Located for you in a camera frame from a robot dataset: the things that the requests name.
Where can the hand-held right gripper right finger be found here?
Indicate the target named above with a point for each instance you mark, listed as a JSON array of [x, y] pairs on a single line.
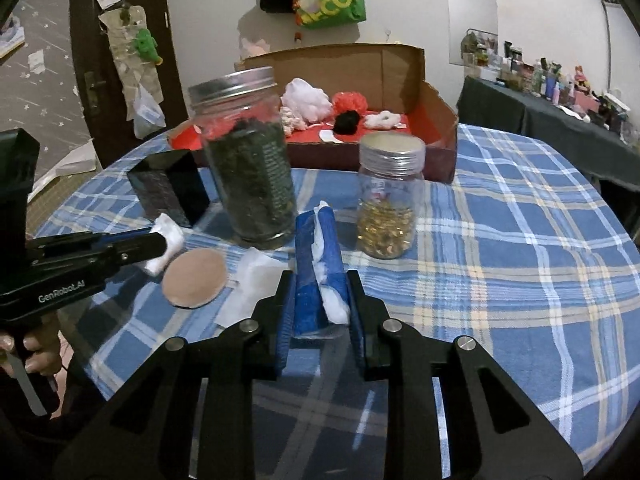
[[357, 320]]

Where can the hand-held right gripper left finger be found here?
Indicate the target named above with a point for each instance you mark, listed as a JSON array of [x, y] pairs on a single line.
[[285, 320]]

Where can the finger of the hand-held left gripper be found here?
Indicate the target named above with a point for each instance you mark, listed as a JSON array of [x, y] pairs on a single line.
[[90, 240], [140, 251]]

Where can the white cotton pad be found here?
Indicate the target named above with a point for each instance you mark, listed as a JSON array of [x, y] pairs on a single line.
[[170, 232]]

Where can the blue pack of cotton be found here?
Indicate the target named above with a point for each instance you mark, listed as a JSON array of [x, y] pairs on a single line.
[[310, 270]]

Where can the black pompom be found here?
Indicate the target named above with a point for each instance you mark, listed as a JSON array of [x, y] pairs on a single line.
[[347, 124]]

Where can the beige scrunchie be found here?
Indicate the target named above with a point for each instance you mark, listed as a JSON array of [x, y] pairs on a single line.
[[291, 120]]

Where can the white fluffy star clip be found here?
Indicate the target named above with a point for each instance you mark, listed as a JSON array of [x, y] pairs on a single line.
[[381, 120]]

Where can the cardboard box with red lining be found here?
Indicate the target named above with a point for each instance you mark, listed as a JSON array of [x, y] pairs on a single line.
[[435, 130]]

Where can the person's left hand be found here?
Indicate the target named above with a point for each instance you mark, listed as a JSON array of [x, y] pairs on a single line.
[[42, 350]]

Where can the white cotton sheet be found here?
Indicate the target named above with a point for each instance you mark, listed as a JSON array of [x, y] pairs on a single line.
[[250, 285]]

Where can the round brown coaster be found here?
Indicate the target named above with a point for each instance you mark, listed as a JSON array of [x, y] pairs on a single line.
[[194, 280]]

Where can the black box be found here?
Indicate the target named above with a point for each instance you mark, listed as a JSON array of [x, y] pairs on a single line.
[[170, 190]]

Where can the small jar of gold pins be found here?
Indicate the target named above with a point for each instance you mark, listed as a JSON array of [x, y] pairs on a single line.
[[390, 200]]

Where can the large jar of dark tea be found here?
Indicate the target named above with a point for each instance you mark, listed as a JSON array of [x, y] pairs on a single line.
[[245, 175]]

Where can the clear plastic bag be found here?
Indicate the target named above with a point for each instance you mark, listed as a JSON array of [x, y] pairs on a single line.
[[148, 115]]

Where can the blue checked tablecloth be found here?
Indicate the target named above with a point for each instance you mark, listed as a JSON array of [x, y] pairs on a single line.
[[500, 260]]

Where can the beige hanging organizer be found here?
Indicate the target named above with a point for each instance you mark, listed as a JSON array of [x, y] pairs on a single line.
[[120, 67]]

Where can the green plush toy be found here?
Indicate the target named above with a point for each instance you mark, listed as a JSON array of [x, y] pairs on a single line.
[[146, 45]]

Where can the dark brown door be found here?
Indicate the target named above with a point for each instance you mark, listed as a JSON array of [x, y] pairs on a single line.
[[82, 35]]

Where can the red bath pouf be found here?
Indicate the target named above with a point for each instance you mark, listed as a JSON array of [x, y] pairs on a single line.
[[350, 102]]

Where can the white bath pouf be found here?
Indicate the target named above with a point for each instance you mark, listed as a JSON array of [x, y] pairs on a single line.
[[306, 99]]

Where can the dark covered side table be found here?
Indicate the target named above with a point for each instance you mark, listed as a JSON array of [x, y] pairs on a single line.
[[500, 110]]

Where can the row of cosmetic bottles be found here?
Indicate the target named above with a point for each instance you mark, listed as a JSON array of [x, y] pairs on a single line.
[[550, 85]]

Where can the white wardrobe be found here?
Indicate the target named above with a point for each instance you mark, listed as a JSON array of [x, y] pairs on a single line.
[[622, 50]]

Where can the wall mirror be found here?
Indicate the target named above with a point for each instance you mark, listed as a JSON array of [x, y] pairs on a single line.
[[470, 25]]

